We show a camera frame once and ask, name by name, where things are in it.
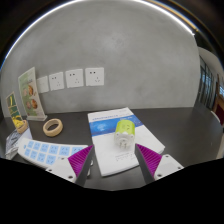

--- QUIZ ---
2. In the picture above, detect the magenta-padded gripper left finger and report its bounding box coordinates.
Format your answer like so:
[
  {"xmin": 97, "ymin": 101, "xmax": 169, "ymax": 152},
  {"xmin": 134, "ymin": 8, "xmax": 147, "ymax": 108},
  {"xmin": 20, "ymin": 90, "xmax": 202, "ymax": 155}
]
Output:
[{"xmin": 45, "ymin": 144, "xmax": 96, "ymax": 188}]

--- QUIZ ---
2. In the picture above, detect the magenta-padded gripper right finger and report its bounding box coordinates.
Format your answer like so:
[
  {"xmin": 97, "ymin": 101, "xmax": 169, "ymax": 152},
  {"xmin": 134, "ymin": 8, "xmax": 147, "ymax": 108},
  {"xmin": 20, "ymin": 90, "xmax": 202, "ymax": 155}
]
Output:
[{"xmin": 134, "ymin": 143, "xmax": 184, "ymax": 185}]

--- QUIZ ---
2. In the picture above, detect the green and white charger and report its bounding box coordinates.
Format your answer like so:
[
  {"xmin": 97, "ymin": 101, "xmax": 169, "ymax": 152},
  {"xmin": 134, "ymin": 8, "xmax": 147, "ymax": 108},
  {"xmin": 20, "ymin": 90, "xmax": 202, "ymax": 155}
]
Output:
[{"xmin": 113, "ymin": 119, "xmax": 137, "ymax": 151}]

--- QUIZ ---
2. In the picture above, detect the beige tape roll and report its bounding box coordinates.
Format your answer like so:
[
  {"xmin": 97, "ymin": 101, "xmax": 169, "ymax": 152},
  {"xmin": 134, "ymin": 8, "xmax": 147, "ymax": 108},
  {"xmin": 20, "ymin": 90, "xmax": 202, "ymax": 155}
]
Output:
[{"xmin": 42, "ymin": 118, "xmax": 64, "ymax": 138}]

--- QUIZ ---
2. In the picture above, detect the white and blue booklet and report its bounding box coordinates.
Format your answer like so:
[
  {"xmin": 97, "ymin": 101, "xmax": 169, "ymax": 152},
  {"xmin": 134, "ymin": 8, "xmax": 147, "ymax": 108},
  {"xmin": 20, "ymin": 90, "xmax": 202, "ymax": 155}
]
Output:
[{"xmin": 87, "ymin": 106, "xmax": 166, "ymax": 178}]

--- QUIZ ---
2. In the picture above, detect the grey striped pamphlet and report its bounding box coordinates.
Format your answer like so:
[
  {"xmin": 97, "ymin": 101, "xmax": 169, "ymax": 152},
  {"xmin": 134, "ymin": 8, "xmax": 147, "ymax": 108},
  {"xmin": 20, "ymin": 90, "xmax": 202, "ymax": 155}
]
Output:
[{"xmin": 4, "ymin": 128, "xmax": 33, "ymax": 160}]

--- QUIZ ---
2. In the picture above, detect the large acrylic menu sign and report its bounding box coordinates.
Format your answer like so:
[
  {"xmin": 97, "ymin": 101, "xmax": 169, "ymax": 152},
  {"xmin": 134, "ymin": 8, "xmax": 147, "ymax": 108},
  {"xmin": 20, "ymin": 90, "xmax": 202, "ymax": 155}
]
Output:
[{"xmin": 17, "ymin": 66, "xmax": 48, "ymax": 122}]

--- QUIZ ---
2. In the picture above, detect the curved ceiling light strip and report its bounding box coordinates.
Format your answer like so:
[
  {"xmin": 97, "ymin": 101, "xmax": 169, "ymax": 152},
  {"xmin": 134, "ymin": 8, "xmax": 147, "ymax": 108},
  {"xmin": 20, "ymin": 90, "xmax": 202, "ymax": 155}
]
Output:
[{"xmin": 0, "ymin": 0, "xmax": 195, "ymax": 72}]

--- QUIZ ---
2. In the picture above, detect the white wall switch plate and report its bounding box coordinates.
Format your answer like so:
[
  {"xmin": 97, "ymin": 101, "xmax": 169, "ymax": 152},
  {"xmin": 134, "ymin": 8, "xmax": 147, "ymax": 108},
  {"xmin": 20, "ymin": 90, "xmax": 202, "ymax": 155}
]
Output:
[{"xmin": 36, "ymin": 75, "xmax": 50, "ymax": 94}]

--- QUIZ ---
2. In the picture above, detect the glass partition wall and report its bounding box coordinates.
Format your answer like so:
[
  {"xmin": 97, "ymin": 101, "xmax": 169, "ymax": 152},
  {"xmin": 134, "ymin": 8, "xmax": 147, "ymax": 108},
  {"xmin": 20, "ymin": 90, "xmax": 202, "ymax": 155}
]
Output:
[{"xmin": 196, "ymin": 54, "xmax": 218, "ymax": 112}]

